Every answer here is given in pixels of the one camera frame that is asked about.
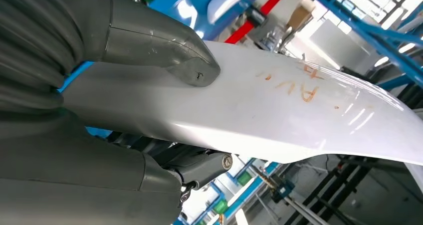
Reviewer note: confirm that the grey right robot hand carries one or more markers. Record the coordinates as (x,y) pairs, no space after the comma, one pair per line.
(148,41)

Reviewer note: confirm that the red barrier belt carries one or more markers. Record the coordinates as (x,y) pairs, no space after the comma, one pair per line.
(272,2)

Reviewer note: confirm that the black stanchion post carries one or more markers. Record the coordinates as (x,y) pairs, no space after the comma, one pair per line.
(256,17)

